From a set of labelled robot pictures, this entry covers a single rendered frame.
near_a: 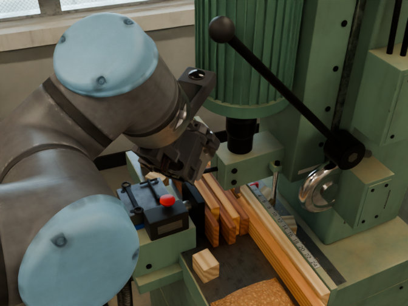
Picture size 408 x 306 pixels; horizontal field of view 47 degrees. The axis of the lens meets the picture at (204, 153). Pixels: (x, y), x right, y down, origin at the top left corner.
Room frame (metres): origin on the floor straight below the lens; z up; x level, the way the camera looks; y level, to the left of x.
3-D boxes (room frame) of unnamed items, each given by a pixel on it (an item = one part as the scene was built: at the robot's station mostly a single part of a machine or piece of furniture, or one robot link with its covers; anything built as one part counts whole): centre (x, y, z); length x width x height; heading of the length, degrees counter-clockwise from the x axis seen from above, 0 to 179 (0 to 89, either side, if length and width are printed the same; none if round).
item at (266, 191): (0.87, -0.16, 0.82); 0.04 x 0.04 x 0.04; 52
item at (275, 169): (0.74, -0.15, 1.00); 0.02 x 0.02 x 0.10; 25
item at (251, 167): (0.76, -0.09, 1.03); 0.14 x 0.07 x 0.09; 115
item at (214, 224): (0.75, 0.02, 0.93); 0.24 x 0.01 x 0.06; 25
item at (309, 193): (0.69, -0.24, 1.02); 0.12 x 0.03 x 0.12; 115
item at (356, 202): (0.69, -0.31, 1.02); 0.09 x 0.07 x 0.12; 25
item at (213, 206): (0.77, 0.01, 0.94); 0.18 x 0.02 x 0.07; 25
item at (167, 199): (0.66, 0.07, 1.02); 0.03 x 0.03 x 0.01
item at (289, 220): (0.78, -0.20, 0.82); 0.04 x 0.04 x 0.03; 4
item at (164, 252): (0.68, 0.11, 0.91); 0.15 x 0.14 x 0.09; 25
